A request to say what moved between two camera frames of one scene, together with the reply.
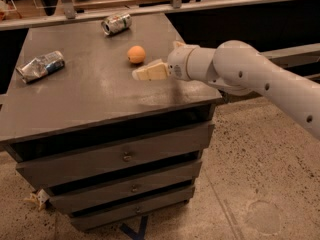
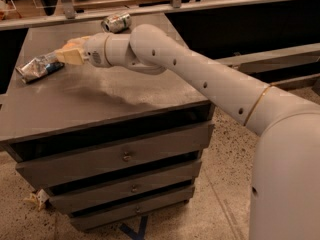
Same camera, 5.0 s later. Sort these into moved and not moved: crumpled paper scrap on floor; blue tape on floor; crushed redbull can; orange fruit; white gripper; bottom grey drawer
Moved: white gripper; orange fruit
Not moved: bottom grey drawer; crushed redbull can; blue tape on floor; crumpled paper scrap on floor
